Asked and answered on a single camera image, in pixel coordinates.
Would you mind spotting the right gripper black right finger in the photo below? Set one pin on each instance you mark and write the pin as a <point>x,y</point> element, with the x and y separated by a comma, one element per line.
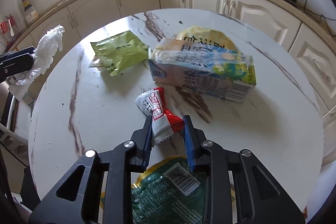
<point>198,158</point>

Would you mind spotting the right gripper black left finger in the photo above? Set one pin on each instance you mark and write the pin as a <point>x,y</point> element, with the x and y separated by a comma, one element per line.
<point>142,139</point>

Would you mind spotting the clear plastic bag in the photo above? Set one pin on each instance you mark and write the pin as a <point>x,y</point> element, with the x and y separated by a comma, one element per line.
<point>41,59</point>

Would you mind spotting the red white candy wrapper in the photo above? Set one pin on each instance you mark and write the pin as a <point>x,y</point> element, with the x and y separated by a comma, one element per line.
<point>164,123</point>

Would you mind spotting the red utensil holder rack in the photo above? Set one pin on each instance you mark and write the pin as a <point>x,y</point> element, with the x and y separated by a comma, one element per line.
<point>9,27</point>

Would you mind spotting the clear jar with label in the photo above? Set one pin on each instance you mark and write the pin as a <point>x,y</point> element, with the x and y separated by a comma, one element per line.
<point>31,15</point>

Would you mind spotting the dark green foil packet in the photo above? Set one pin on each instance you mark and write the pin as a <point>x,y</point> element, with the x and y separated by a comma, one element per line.
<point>168,192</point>

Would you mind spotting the round white marble table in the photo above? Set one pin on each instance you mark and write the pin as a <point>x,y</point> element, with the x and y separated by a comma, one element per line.
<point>81,108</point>

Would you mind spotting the blue drink carton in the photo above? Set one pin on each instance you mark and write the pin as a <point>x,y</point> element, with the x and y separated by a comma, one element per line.
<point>210,70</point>

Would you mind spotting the light green snack packet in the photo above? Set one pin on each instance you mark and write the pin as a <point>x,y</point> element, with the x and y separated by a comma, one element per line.
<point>118,53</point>

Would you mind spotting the yellow round snack bag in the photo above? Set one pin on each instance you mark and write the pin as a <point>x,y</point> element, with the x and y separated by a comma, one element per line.
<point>206,36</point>

